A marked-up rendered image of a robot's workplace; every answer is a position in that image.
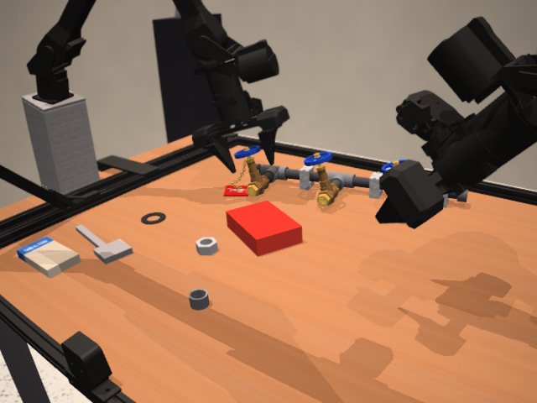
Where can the red rectangular block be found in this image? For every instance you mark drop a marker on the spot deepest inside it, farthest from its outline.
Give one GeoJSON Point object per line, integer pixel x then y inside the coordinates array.
{"type": "Point", "coordinates": [264, 228]}

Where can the beige flat box with blue label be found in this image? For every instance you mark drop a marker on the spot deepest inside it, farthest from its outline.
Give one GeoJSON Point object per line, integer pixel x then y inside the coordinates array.
{"type": "Point", "coordinates": [48, 257]}

